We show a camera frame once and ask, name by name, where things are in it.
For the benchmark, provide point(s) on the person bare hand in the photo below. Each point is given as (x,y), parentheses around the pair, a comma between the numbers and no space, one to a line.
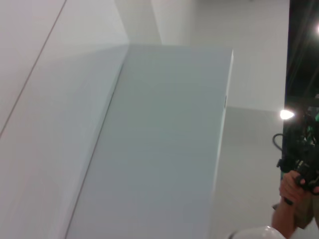
(289,186)

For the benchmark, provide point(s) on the person bare forearm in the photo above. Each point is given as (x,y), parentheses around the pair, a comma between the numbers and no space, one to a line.
(284,219)

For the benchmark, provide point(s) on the black handheld controller rig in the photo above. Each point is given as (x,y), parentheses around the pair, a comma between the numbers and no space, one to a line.
(294,149)

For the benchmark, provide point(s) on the white rounded dome shell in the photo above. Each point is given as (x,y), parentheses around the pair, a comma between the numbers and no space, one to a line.
(261,234)

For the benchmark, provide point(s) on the bright lamp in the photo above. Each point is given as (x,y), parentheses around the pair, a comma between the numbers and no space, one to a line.
(286,114)

